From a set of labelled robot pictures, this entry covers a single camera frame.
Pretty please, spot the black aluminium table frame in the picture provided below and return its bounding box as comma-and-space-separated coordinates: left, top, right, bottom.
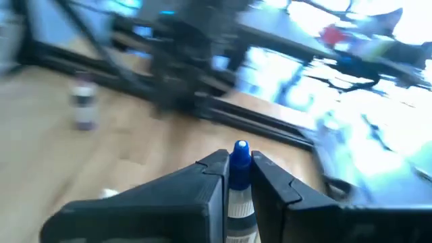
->
13, 40, 317, 151

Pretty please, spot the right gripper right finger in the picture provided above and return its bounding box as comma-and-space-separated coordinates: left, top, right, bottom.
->
250, 150, 432, 243

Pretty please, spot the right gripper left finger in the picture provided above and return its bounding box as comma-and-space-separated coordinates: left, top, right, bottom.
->
39, 148, 231, 243

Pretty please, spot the small blue-capped colouring bottle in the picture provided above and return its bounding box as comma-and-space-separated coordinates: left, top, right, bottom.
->
225, 140, 261, 243

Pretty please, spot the grey desk top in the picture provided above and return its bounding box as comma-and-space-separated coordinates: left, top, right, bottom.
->
236, 6, 432, 89

